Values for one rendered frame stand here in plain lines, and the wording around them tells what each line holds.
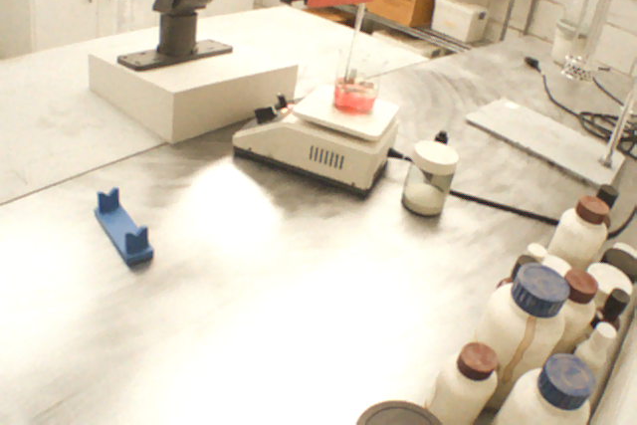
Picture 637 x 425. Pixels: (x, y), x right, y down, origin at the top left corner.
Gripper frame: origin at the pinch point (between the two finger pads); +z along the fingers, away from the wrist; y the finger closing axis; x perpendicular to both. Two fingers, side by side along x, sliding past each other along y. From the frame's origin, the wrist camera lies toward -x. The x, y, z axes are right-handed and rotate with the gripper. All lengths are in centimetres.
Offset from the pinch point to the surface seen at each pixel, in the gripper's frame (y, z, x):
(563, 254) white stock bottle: -3.8, 34.1, 18.8
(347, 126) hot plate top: -4.3, 3.5, 15.8
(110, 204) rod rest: -29.4, -11.5, 23.4
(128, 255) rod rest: -33.2, -4.0, 23.8
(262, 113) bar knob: -4.1, -9.5, 19.5
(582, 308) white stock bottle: -17.0, 37.1, 15.3
